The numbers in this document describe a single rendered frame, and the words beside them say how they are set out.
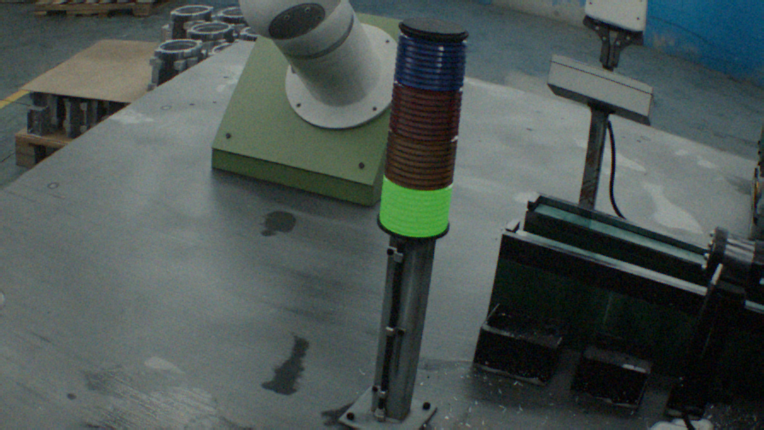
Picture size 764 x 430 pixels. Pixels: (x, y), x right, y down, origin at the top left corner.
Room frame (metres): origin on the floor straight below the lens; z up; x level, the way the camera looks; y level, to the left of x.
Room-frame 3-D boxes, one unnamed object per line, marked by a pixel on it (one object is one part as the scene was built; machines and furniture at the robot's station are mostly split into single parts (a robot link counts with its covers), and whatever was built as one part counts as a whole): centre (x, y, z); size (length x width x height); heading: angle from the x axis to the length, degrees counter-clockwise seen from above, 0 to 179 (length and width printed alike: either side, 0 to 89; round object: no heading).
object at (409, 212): (0.75, -0.03, 1.05); 0.06 x 0.06 x 0.04
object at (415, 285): (0.75, -0.03, 1.01); 0.08 x 0.08 x 0.42; 67
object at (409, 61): (0.75, -0.03, 1.19); 0.06 x 0.06 x 0.04
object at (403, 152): (0.75, -0.03, 1.10); 0.06 x 0.06 x 0.04
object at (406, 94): (0.75, -0.03, 1.14); 0.06 x 0.06 x 0.04
